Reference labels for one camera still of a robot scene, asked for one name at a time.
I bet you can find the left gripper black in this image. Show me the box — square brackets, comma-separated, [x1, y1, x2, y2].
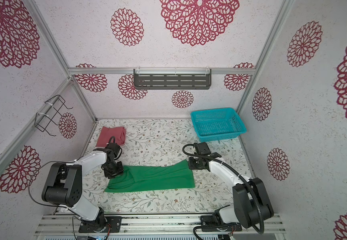
[103, 160, 124, 179]

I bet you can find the green tank top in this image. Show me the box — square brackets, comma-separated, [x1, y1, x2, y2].
[104, 161, 195, 193]

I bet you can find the pink tank top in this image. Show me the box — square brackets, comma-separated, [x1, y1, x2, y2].
[96, 127, 126, 148]

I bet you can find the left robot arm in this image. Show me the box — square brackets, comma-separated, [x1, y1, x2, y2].
[41, 143, 124, 233]

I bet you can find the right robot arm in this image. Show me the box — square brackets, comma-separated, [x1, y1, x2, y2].
[182, 143, 274, 234]

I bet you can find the teal plastic basket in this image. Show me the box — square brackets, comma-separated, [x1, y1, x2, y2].
[190, 108, 247, 142]

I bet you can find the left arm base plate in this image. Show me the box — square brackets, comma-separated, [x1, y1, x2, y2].
[78, 216, 122, 234]

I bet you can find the aluminium front rail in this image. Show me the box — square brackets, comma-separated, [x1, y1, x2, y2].
[34, 212, 287, 235]

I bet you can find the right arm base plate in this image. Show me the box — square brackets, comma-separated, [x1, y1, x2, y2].
[200, 215, 242, 233]

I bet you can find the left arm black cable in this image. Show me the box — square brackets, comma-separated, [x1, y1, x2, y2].
[27, 135, 117, 240]

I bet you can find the black wire wall rack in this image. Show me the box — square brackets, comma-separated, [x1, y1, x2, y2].
[34, 95, 73, 137]

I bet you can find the grey wall shelf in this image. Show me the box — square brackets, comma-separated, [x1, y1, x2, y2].
[133, 69, 211, 90]

